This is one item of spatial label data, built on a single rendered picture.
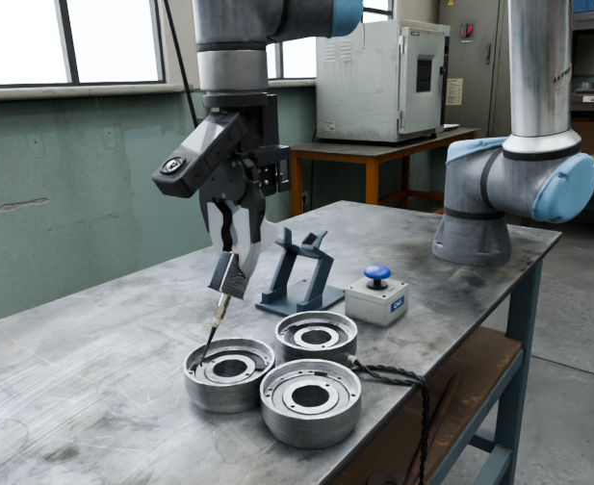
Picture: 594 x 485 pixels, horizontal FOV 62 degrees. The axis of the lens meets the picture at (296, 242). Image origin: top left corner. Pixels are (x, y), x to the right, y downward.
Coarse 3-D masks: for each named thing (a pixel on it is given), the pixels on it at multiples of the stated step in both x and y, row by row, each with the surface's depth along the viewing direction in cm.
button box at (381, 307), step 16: (352, 288) 74; (368, 288) 74; (384, 288) 73; (400, 288) 74; (352, 304) 74; (368, 304) 72; (384, 304) 70; (400, 304) 74; (368, 320) 73; (384, 320) 71
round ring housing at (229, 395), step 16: (192, 352) 59; (208, 352) 61; (256, 352) 60; (272, 352) 58; (192, 368) 58; (208, 368) 57; (224, 368) 59; (240, 368) 59; (272, 368) 56; (192, 384) 54; (208, 384) 52; (224, 384) 52; (240, 384) 52; (256, 384) 53; (208, 400) 53; (224, 400) 53; (240, 400) 53; (256, 400) 55
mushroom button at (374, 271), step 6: (366, 270) 73; (372, 270) 73; (378, 270) 73; (384, 270) 73; (390, 270) 74; (366, 276) 73; (372, 276) 72; (378, 276) 72; (384, 276) 72; (378, 282) 74
